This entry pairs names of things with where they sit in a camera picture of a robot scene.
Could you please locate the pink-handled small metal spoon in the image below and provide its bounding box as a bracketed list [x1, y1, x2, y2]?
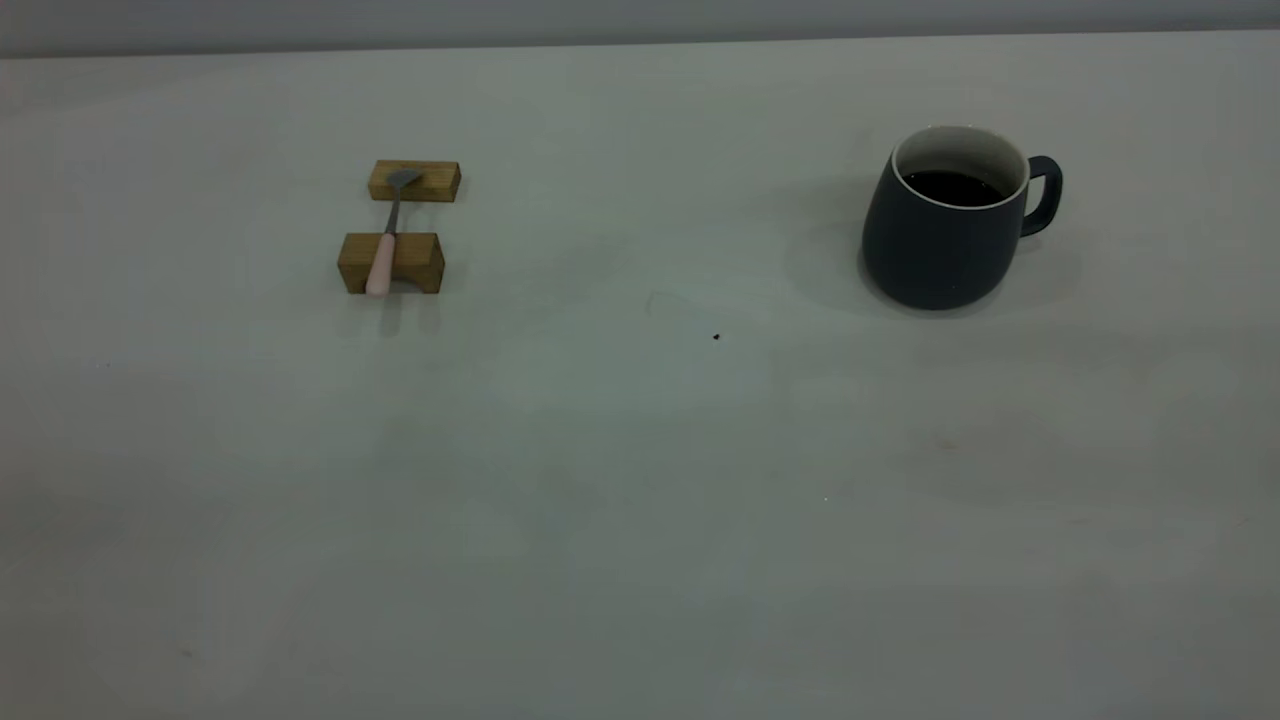
[365, 168, 425, 298]

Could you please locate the dark grey ceramic mug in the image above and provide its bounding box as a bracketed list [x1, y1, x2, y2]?
[861, 125, 1064, 312]

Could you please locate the dark coffee liquid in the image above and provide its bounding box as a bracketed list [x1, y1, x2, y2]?
[904, 170, 1006, 209]

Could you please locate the arched wooden block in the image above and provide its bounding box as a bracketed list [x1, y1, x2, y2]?
[337, 231, 446, 296]

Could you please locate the flat rectangular wooden block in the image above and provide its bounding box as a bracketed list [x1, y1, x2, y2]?
[367, 159, 463, 204]

